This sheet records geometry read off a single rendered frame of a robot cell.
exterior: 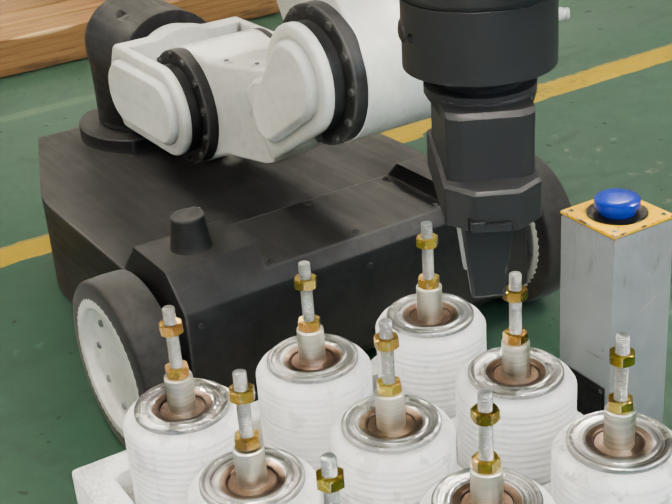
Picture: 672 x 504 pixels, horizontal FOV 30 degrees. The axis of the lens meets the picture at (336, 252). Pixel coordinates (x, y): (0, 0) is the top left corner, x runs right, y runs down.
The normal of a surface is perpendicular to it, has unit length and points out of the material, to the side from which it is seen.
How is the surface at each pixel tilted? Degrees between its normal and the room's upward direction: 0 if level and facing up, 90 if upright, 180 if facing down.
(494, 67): 90
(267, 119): 90
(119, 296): 18
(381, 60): 73
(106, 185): 0
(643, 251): 90
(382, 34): 55
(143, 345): 49
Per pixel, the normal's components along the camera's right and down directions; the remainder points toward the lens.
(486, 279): 0.04, 0.44
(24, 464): -0.07, -0.89
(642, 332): 0.51, 0.35
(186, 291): 0.33, -0.39
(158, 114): -0.84, 0.29
